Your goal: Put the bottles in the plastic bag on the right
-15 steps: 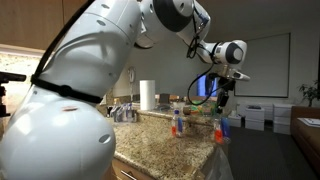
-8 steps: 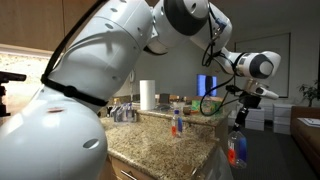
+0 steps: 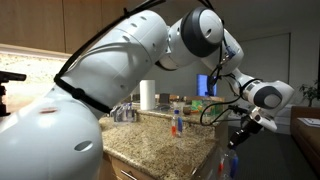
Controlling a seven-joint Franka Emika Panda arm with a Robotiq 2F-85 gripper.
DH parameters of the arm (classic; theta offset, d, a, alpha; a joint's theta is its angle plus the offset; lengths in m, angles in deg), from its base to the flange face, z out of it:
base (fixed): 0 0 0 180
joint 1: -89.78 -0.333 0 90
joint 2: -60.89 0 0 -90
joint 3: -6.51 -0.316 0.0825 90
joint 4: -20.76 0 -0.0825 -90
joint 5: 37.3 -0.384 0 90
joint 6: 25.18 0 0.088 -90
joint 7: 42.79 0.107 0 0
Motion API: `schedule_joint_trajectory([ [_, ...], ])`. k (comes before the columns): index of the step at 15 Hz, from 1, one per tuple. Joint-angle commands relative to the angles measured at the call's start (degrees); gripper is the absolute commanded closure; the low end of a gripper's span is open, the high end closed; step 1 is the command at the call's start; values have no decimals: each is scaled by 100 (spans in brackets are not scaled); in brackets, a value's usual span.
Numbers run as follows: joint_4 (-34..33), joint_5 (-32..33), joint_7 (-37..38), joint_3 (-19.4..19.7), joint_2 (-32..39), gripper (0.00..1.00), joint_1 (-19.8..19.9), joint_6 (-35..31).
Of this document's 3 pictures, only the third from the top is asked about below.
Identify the green potted plant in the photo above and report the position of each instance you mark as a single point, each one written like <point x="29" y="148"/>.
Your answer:
<point x="310" y="93"/>

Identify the wooden cabinet front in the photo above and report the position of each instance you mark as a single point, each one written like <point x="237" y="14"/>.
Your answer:
<point x="113" y="166"/>

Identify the blue picture panel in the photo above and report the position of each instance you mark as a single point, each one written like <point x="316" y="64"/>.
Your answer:
<point x="201" y="85"/>

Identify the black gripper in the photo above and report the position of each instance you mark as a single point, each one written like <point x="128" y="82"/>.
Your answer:
<point x="250" y="128"/>

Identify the dark item in plastic wrap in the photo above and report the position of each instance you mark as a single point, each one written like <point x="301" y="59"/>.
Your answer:
<point x="163" y="107"/>

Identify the green tissue box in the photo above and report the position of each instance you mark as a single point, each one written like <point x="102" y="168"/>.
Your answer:
<point x="198" y="106"/>

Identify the clear plastic bag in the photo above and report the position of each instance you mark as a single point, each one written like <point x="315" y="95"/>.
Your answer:
<point x="210" y="166"/>

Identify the white drawer unit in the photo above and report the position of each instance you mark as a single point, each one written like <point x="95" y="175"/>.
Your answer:
<point x="283" y="121"/>

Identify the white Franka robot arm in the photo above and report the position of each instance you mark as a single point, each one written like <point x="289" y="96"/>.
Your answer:
<point x="116" y="66"/>

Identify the white paper towel roll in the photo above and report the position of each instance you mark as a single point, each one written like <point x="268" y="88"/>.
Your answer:
<point x="147" y="95"/>

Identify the small brown round object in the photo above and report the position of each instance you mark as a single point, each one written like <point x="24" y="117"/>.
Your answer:
<point x="186" y="110"/>

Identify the white projector screen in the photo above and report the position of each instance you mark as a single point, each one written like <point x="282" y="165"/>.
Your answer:
<point x="270" y="56"/>

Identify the white paper sheet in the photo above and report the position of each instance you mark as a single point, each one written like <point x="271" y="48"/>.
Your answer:
<point x="310" y="121"/>

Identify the plastic wrapped bottle pack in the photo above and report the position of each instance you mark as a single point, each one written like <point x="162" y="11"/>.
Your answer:
<point x="124" y="112"/>

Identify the brown couch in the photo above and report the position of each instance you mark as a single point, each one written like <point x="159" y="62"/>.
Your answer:
<point x="306" y="143"/>

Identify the wooden wall cabinets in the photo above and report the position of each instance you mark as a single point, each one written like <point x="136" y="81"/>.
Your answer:
<point x="50" y="23"/>

